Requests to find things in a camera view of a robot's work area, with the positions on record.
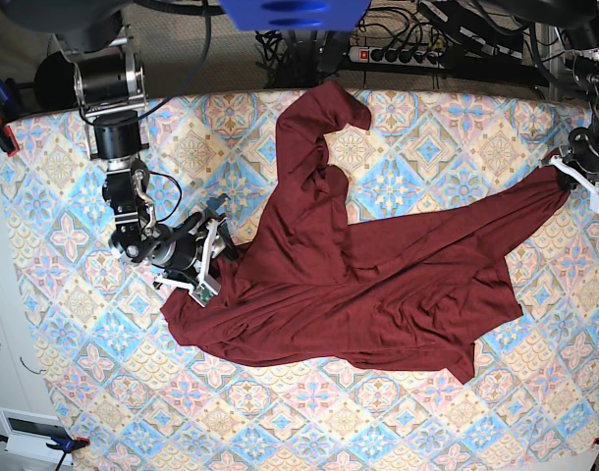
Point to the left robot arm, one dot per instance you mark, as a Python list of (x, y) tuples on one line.
[(577, 24)]

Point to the blue plastic box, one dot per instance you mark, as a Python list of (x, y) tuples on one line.
[(336, 15)]

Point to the white power strip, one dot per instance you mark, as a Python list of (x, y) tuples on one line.
[(393, 56)]

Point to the black round stool base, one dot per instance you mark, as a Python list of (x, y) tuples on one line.
[(53, 83)]

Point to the patterned tablecloth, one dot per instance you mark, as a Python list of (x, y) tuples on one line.
[(117, 377)]

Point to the maroon t-shirt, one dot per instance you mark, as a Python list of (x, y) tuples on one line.
[(408, 293)]

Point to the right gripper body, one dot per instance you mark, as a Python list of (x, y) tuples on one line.
[(185, 256)]

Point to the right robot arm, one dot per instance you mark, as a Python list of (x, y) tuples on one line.
[(108, 82)]

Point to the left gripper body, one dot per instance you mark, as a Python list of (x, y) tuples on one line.
[(579, 158)]

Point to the blue clamp front left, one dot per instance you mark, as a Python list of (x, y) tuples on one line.
[(64, 444)]

